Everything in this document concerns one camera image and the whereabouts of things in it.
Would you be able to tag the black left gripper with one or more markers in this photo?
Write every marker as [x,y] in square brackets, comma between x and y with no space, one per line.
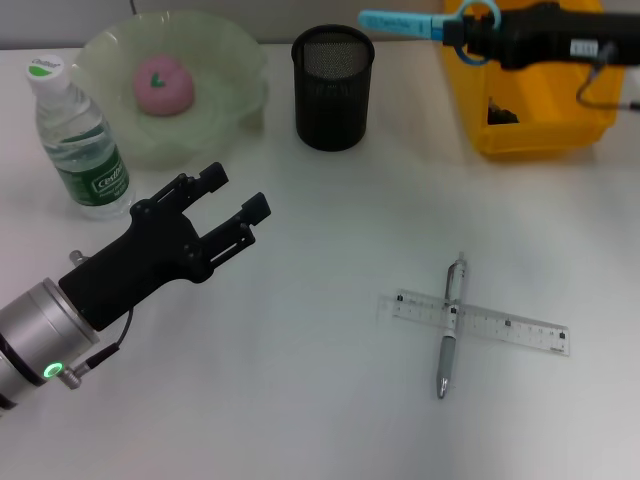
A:
[140,250]

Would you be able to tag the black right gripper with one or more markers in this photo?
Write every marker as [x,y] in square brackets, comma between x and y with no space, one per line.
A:
[550,35]

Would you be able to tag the blue scissors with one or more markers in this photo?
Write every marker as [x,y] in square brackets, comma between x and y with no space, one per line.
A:
[395,22]

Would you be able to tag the green plastic wrapper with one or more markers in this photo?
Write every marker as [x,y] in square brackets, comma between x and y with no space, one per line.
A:
[502,114]

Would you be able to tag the pink peach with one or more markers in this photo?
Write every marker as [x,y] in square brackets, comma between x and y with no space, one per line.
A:
[164,86]

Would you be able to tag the clear green-label water bottle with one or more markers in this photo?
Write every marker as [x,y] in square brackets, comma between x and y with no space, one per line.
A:
[87,160]

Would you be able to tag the grey white pen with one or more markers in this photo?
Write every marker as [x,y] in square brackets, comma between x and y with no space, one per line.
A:
[447,350]

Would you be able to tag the clear plastic ruler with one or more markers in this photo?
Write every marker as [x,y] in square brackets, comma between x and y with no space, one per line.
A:
[525,327]

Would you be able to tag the green glass fruit plate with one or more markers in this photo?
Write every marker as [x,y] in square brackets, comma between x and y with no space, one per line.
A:
[220,110]

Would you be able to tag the black mesh pen holder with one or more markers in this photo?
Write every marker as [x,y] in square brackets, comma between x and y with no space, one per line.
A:
[332,90]

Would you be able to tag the yellow plastic bin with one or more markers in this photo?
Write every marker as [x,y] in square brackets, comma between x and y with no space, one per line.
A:
[540,115]

